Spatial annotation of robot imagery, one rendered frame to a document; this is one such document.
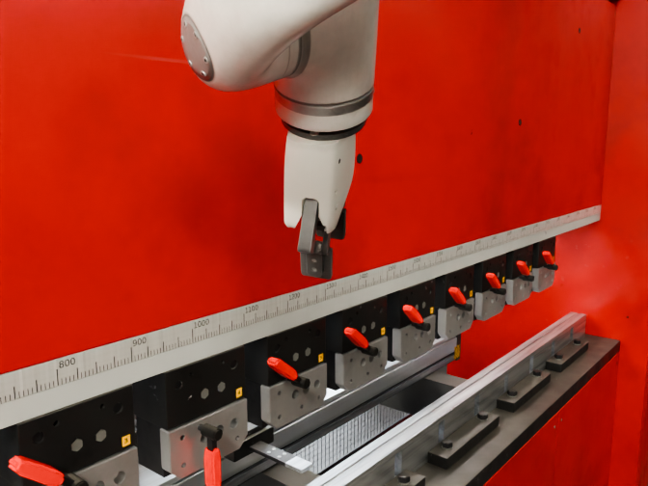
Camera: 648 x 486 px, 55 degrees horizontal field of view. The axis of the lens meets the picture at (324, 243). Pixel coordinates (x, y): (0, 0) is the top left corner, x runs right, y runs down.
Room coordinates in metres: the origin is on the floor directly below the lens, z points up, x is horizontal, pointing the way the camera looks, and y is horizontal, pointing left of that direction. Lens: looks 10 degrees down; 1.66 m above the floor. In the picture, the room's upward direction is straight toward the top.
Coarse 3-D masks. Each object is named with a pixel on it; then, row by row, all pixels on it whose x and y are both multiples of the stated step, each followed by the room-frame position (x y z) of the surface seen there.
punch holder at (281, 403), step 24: (288, 336) 1.00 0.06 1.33; (312, 336) 1.04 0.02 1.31; (264, 360) 0.96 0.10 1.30; (288, 360) 1.00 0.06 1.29; (312, 360) 1.04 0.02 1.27; (264, 384) 0.96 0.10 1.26; (288, 384) 0.99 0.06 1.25; (312, 384) 1.04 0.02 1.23; (264, 408) 0.96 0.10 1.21; (288, 408) 0.99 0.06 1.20; (312, 408) 1.04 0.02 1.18
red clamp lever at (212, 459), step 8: (200, 424) 0.84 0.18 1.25; (208, 424) 0.83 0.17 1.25; (208, 432) 0.82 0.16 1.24; (216, 432) 0.82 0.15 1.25; (208, 440) 0.82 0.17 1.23; (216, 440) 0.81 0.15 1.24; (208, 448) 0.83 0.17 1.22; (216, 448) 0.82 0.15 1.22; (208, 456) 0.82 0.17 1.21; (216, 456) 0.82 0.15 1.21; (208, 464) 0.82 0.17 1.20; (216, 464) 0.82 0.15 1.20; (208, 472) 0.82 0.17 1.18; (216, 472) 0.82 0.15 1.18; (208, 480) 0.82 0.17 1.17; (216, 480) 0.82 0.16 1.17
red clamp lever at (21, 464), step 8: (16, 456) 0.62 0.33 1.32; (16, 464) 0.61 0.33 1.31; (24, 464) 0.61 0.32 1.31; (32, 464) 0.62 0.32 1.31; (40, 464) 0.63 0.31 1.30; (16, 472) 0.61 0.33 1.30; (24, 472) 0.61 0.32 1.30; (32, 472) 0.62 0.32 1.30; (40, 472) 0.63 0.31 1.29; (48, 472) 0.63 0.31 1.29; (56, 472) 0.64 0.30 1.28; (72, 472) 0.68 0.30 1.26; (40, 480) 0.63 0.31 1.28; (48, 480) 0.63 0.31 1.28; (56, 480) 0.64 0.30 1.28; (64, 480) 0.65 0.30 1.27; (72, 480) 0.66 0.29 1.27; (80, 480) 0.66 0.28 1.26
